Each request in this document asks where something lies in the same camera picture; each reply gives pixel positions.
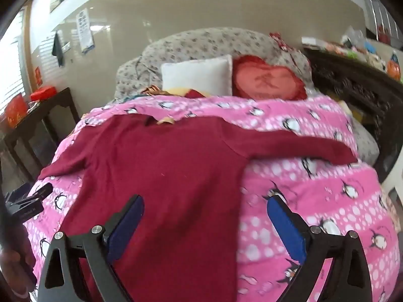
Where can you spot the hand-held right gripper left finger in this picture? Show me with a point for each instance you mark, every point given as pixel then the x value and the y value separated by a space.
pixel 127 223

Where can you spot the orange bag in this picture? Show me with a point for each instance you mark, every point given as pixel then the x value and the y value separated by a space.
pixel 394 67

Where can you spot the yellow cloth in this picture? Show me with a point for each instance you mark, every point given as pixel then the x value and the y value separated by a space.
pixel 178 92

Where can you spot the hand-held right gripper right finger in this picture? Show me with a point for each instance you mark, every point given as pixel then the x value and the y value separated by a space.
pixel 285 226

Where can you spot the dark red sweater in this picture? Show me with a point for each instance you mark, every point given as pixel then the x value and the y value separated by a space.
pixel 176 176

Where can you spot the red patterned cloth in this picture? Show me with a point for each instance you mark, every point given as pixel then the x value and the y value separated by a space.
pixel 281 42

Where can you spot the dark wooden side table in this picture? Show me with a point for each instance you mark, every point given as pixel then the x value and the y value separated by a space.
pixel 53 100

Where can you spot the window blind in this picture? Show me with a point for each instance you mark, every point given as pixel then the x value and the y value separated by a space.
pixel 12 59

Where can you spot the red wall sign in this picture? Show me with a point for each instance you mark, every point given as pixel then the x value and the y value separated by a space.
pixel 38 76

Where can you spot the red box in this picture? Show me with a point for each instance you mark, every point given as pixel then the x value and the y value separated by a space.
pixel 43 93

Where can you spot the clear plastic bag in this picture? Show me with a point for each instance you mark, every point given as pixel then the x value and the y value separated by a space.
pixel 354 36

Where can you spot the red heart-shaped pillow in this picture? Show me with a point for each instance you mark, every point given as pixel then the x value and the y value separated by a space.
pixel 267 81

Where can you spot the metal rack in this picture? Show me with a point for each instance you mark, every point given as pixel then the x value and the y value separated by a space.
pixel 382 15

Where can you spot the dark hanging cloth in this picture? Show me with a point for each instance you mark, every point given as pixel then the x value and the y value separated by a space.
pixel 58 48

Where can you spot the white wall switch panel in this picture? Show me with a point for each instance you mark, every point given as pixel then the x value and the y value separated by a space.
pixel 66 46

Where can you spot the striped orange cloth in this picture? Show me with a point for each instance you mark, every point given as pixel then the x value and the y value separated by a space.
pixel 152 90

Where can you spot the wall chart poster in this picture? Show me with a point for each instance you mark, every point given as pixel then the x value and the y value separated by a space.
pixel 85 31

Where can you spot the pink penguin print blanket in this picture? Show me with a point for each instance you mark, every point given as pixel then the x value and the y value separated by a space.
pixel 314 195

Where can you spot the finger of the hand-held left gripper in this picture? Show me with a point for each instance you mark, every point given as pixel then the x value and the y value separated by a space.
pixel 44 190

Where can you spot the red gift bag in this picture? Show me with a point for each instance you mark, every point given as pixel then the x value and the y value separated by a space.
pixel 15 111

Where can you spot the person's left hand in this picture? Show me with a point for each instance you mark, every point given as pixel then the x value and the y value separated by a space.
pixel 15 258

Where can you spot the dark carved wooden frame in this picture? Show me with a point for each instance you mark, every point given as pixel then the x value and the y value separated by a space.
pixel 362 91

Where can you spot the grey floral quilt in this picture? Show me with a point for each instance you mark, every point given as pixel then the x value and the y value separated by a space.
pixel 201 42

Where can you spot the white pillow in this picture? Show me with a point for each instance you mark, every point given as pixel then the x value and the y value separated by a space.
pixel 195 75

